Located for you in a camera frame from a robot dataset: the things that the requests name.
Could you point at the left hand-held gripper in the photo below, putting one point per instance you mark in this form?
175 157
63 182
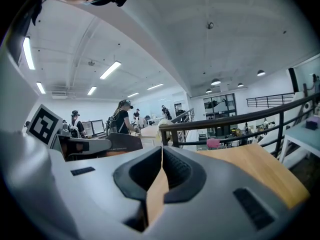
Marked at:
43 124

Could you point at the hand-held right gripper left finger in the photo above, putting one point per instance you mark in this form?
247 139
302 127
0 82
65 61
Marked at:
100 184

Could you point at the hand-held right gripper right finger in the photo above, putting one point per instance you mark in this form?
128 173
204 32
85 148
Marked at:
215 209

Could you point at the computer monitor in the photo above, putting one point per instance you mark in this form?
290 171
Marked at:
98 127
86 128

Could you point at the wooden side table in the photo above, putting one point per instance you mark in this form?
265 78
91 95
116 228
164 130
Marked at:
150 131

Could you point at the pink cloth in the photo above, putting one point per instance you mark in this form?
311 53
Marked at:
213 143

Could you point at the cream plastic bag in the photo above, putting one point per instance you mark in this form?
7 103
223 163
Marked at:
165 126

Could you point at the ceiling tube lights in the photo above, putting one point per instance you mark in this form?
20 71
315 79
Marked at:
110 69

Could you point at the round ceiling sensor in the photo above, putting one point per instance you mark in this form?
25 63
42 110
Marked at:
91 63
209 25

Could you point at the black metal railing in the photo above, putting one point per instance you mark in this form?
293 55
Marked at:
225 122

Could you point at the person's black and white shirt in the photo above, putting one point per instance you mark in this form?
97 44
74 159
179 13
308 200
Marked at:
15 91

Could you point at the black framed glass doors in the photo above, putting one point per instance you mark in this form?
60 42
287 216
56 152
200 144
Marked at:
220 106

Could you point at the white table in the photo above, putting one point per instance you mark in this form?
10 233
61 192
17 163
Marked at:
305 139

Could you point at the black dome pendant lamp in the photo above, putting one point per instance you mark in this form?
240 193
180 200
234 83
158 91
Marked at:
215 81
240 84
208 90
261 72

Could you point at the distant black balcony railing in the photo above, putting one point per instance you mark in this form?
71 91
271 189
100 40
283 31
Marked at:
270 100

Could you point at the purple and black box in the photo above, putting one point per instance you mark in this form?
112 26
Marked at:
312 124

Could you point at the black wall column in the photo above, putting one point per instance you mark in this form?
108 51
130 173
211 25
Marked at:
293 80

